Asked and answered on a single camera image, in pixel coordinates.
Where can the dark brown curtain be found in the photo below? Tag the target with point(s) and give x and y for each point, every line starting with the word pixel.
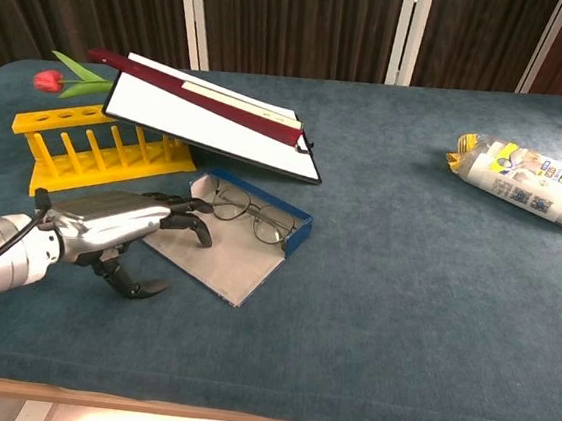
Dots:
pixel 301 21

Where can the yellow plastic test tube rack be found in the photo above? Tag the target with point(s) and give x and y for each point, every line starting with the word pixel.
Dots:
pixel 101 151

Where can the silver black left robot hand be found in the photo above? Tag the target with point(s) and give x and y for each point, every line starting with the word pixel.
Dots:
pixel 93 223

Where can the plastic-wrapped snack package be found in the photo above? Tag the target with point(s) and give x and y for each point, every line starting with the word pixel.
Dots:
pixel 527 183

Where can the teal blue table cloth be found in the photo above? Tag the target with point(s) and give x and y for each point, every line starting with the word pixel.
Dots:
pixel 356 258

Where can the dark red long box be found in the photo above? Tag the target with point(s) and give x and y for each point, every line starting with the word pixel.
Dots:
pixel 197 96

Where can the red artificial tulip flower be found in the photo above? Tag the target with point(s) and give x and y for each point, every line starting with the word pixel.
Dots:
pixel 66 80

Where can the white clipboard with red folder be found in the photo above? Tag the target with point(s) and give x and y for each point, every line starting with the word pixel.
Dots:
pixel 204 127

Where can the blue tray with grey cloth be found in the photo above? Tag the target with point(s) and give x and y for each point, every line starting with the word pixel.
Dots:
pixel 235 261

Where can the wire-rimmed eyeglasses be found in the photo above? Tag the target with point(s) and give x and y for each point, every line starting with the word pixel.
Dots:
pixel 253 215

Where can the white folding screen frame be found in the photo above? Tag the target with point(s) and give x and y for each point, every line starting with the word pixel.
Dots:
pixel 405 32

